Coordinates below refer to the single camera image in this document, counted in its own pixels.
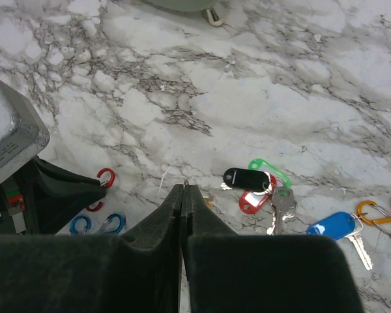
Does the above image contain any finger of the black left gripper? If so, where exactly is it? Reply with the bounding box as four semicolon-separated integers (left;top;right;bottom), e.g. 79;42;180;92
25;156;107;234

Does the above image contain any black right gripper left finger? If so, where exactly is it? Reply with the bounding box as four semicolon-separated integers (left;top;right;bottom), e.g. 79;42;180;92
0;185;184;312

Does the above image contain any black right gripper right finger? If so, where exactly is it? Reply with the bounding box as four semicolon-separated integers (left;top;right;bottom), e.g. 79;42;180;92
181;185;364;312

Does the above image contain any light blue S carabiner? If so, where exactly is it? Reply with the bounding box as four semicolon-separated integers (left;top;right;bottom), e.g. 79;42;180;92
97;213;126;235

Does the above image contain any red S carabiner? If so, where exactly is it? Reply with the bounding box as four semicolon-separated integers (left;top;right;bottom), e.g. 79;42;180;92
85;168;116;212

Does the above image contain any small red key tag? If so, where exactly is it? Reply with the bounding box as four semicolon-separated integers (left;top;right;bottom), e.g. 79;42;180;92
239;174;278;215

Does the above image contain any green key tag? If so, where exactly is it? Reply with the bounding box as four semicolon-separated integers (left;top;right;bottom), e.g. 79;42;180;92
248;158;291;188

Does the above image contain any blue key tag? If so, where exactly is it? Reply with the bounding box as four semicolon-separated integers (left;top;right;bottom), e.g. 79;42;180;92
306;211;375;271

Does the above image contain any yellow key tag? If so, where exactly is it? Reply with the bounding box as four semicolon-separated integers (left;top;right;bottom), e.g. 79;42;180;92
204;197;214;209

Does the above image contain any round three-drawer mini cabinet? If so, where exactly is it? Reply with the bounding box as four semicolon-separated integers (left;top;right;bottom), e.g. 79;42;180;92
144;0;229;27

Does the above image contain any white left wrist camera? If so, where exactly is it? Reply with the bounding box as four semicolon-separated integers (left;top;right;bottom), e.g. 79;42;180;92
0;80;50;184

